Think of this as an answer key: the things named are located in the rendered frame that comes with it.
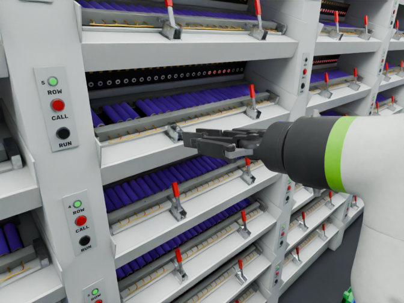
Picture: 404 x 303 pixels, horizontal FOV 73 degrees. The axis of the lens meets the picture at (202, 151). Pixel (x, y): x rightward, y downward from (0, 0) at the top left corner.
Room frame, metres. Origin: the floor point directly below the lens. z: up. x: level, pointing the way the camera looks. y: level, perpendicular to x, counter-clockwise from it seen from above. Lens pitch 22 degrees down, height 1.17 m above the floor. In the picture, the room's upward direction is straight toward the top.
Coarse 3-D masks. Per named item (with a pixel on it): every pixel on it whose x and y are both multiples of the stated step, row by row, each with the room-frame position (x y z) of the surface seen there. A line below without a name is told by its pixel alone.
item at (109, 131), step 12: (264, 96) 0.85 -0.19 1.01; (192, 108) 0.66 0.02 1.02; (204, 108) 0.67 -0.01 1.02; (216, 108) 0.71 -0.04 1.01; (228, 108) 0.74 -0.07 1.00; (132, 120) 0.55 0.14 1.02; (144, 120) 0.56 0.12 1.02; (156, 120) 0.58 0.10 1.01; (168, 120) 0.60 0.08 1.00; (180, 120) 0.63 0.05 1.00; (96, 132) 0.49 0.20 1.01; (108, 132) 0.50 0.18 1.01; (120, 132) 0.52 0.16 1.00; (132, 132) 0.54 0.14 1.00
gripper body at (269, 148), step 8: (272, 128) 0.36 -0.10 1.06; (280, 128) 0.35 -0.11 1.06; (288, 128) 0.35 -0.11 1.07; (264, 136) 0.36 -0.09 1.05; (272, 136) 0.35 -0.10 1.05; (280, 136) 0.34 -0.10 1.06; (240, 144) 0.39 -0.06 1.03; (248, 144) 0.37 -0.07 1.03; (256, 144) 0.36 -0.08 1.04; (264, 144) 0.35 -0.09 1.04; (272, 144) 0.34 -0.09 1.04; (280, 144) 0.33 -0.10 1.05; (256, 152) 0.36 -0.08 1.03; (264, 152) 0.35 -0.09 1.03; (272, 152) 0.34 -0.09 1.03; (280, 152) 0.33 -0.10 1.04; (264, 160) 0.35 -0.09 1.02; (272, 160) 0.34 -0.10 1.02; (280, 160) 0.33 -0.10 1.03; (272, 168) 0.35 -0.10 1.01; (280, 168) 0.33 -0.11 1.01
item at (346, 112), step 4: (332, 108) 1.42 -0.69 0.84; (336, 108) 1.40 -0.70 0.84; (340, 108) 1.39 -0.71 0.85; (344, 108) 1.37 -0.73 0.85; (320, 112) 1.31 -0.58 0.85; (324, 112) 1.34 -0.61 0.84; (328, 112) 1.34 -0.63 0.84; (332, 112) 1.36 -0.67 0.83; (336, 112) 1.40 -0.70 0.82; (340, 112) 1.38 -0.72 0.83; (344, 112) 1.37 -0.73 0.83; (348, 112) 1.36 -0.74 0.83; (352, 112) 1.34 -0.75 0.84; (356, 116) 1.33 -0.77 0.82; (360, 116) 1.31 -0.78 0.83
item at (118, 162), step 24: (96, 96) 0.61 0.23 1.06; (288, 96) 0.84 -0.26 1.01; (192, 120) 0.65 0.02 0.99; (216, 120) 0.68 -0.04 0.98; (240, 120) 0.71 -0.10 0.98; (264, 120) 0.74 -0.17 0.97; (96, 144) 0.43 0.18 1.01; (120, 144) 0.50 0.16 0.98; (144, 144) 0.52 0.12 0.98; (168, 144) 0.54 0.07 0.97; (120, 168) 0.46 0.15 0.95; (144, 168) 0.50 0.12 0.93
